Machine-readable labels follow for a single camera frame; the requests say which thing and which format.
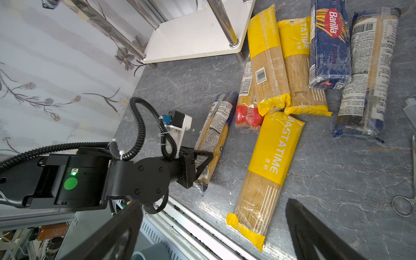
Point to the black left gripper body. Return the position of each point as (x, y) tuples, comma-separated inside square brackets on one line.
[(149, 179)]

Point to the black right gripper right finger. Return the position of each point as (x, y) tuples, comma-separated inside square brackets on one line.
[(312, 240)]

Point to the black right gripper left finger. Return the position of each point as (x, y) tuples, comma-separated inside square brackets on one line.
[(113, 241)]

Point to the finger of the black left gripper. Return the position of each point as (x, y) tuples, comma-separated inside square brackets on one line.
[(195, 163)]

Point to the blue clear label spaghetti pack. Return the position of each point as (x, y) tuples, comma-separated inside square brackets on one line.
[(214, 133)]

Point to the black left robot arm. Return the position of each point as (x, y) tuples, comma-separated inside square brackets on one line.
[(88, 176)]

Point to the yellow Pastatime pack front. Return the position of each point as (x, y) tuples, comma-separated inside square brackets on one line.
[(267, 171)]

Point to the yellow pastatime pack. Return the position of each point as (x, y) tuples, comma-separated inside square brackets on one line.
[(294, 35), (267, 171)]

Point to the small red-end spaghetti pack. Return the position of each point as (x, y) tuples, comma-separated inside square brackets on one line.
[(247, 114)]

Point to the yellow-top spaghetti pack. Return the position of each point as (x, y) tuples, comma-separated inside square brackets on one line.
[(269, 71)]

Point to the white two-tier shelf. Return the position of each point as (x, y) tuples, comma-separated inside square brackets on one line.
[(217, 30)]

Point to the clear plastic syringe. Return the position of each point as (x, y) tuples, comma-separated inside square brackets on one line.
[(410, 110)]

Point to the blue Barilla spaghetti pack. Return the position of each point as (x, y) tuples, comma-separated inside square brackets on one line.
[(330, 55)]

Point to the yellow Pastatime pack rear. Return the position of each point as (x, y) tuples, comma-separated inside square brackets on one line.
[(294, 35)]

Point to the clear blue-end spaghetti pack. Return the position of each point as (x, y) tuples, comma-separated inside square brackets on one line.
[(363, 100)]

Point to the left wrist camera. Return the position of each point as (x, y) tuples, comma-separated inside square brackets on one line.
[(176, 124)]

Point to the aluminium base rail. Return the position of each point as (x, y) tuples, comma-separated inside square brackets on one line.
[(185, 235)]

